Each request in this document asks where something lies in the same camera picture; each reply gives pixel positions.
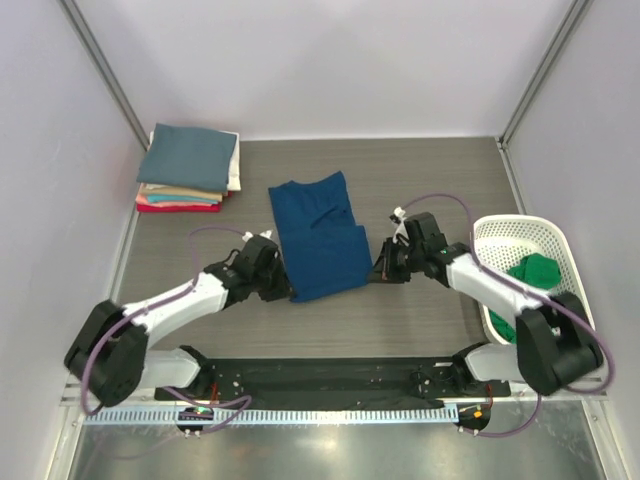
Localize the teal folded t shirt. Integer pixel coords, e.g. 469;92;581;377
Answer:
144;194;221;206

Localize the white perforated laundry basket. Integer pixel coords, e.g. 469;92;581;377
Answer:
474;215;595;326

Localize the tan folded t shirt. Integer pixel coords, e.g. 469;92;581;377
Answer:
139;183;228;201

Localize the aluminium frame post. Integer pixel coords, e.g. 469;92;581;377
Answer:
497;0;596;149
57;0;149;149

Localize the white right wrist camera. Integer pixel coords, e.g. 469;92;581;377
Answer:
390;207;409;246

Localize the salmon pink folded t shirt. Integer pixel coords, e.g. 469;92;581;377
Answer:
135;192;221;208

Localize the dark blue t shirt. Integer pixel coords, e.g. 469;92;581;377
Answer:
268;171;373;303

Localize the right aluminium frame post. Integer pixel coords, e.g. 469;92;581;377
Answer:
497;0;596;149

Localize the slate blue folded t shirt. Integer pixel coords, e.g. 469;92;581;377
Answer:
136;122;238;192

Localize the green t shirt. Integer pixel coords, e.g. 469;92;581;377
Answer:
489;253;562;344

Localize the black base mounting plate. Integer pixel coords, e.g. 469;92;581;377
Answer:
178;357;511;411

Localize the red folded t shirt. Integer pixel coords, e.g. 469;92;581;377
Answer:
136;194;228;213

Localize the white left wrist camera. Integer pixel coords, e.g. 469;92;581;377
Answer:
242;229;273;243

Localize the left aluminium frame post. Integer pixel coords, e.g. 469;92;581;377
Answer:
57;0;149;149

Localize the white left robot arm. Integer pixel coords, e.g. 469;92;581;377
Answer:
64;235;292;408

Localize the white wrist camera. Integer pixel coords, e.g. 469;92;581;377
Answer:
242;229;273;243
390;207;409;246

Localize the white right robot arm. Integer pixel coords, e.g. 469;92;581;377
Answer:
369;208;614;396

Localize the white slotted cable duct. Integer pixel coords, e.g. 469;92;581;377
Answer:
84;404;459;427

